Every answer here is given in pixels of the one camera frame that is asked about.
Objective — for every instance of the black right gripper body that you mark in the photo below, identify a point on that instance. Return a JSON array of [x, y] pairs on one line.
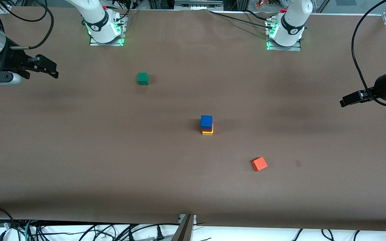
[[11, 60]]

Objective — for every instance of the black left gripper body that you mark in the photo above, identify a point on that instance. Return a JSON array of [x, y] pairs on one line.
[[381, 87]]

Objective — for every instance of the red cube block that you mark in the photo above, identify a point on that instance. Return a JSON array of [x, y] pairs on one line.
[[209, 130]]

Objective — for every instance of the blue cube block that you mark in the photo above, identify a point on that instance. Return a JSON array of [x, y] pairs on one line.
[[206, 122]]

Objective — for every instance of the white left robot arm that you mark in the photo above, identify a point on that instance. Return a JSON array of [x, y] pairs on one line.
[[293, 20]]

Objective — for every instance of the green cube block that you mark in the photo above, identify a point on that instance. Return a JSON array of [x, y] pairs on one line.
[[142, 78]]

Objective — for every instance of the orange cube block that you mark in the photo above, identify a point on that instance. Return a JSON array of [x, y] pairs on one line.
[[259, 164]]

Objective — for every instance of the yellow cube block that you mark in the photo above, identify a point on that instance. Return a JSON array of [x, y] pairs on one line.
[[207, 133]]

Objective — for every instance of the grey power strip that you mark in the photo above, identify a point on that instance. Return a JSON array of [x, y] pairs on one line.
[[198, 4]]

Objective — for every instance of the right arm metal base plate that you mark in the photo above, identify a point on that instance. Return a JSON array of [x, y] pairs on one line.
[[107, 44]]

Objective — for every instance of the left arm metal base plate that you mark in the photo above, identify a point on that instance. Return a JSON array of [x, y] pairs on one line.
[[285, 48]]

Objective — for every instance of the metal mount bracket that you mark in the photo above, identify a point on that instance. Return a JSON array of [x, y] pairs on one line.
[[195, 219]]

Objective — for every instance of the dark camera mount bar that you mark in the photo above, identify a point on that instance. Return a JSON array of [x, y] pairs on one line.
[[184, 231]]

